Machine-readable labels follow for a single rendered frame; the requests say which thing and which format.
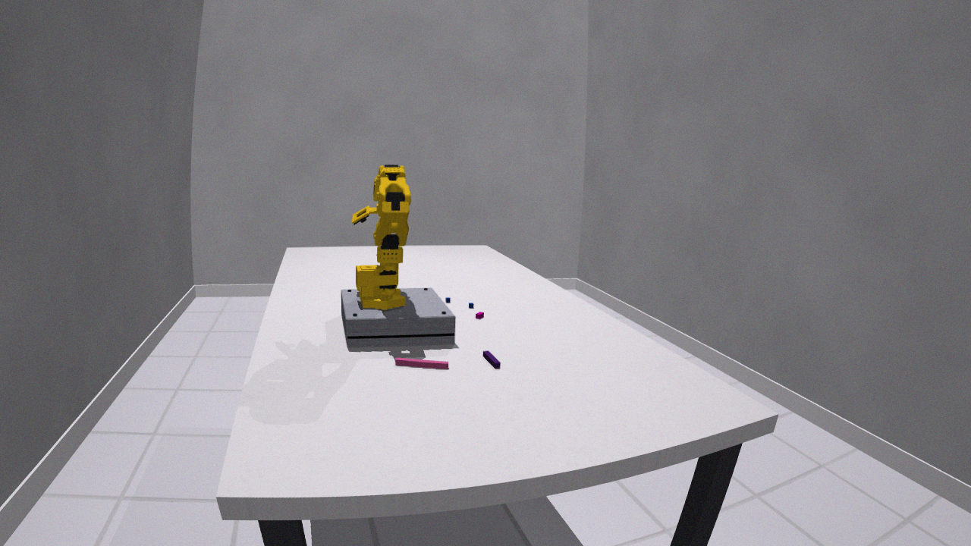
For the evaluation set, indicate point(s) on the pink flat bar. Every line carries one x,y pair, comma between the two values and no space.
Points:
421,363

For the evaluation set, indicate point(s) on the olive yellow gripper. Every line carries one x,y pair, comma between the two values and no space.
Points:
364,213

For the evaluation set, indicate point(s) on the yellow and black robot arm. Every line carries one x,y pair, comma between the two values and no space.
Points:
394,195

